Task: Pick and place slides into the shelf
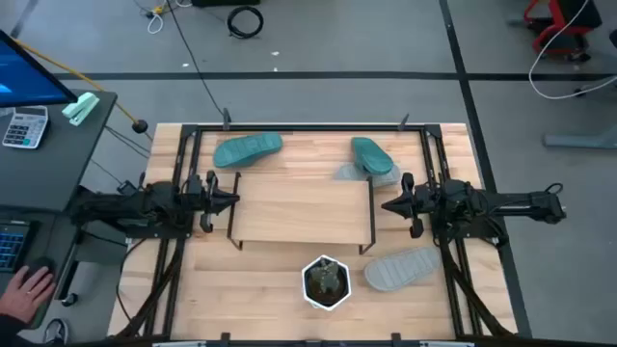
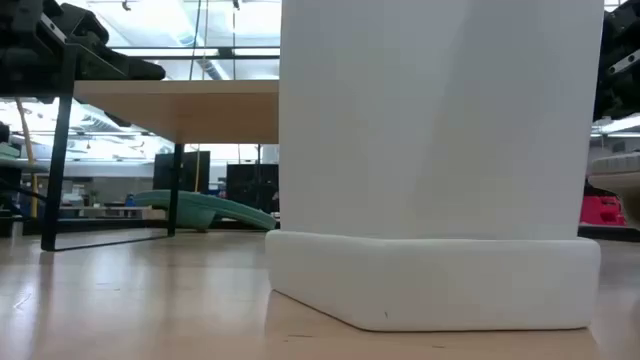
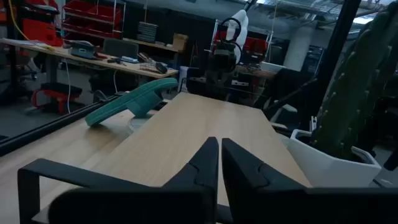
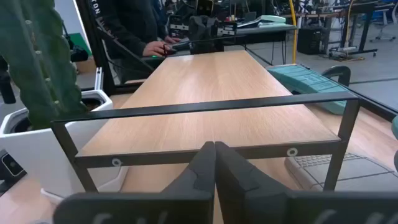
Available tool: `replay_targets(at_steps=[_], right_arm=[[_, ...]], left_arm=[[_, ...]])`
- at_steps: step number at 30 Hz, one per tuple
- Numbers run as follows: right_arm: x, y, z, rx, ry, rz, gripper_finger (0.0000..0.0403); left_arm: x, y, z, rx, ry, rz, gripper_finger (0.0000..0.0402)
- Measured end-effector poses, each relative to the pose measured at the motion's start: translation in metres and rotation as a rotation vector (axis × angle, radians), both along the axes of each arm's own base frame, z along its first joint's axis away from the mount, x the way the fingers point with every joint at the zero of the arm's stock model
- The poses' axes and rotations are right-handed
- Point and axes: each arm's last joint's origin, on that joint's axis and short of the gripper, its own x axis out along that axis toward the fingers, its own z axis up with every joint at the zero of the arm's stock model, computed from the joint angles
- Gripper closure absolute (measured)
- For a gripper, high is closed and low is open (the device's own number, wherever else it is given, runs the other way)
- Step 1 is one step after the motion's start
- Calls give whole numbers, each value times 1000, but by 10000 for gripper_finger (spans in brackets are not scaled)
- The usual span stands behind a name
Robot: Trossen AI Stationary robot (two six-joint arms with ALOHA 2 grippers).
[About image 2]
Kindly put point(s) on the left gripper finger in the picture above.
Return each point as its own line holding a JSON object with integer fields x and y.
{"x": 145, "y": 71}

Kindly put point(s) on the grey slide sandal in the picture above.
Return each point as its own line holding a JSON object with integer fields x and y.
{"x": 617, "y": 165}

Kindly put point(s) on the green slide sandal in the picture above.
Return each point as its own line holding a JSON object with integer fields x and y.
{"x": 235, "y": 212}

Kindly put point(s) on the mint green stapler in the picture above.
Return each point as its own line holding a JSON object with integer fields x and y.
{"x": 7, "y": 151}

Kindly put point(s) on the black background panel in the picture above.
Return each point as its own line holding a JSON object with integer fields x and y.
{"x": 190, "y": 170}
{"x": 250, "y": 187}

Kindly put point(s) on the red framed cart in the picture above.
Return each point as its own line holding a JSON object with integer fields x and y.
{"x": 602, "y": 210}

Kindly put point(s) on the white hexagonal plant pot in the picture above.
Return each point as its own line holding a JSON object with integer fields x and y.
{"x": 440, "y": 150}

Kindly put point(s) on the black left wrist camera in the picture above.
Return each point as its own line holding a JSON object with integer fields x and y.
{"x": 85, "y": 25}

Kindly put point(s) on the wooden shelf with black frame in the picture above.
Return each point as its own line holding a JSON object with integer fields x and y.
{"x": 200, "y": 110}

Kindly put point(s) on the black aluminium table frame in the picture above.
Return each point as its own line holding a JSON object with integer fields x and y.
{"x": 115, "y": 226}

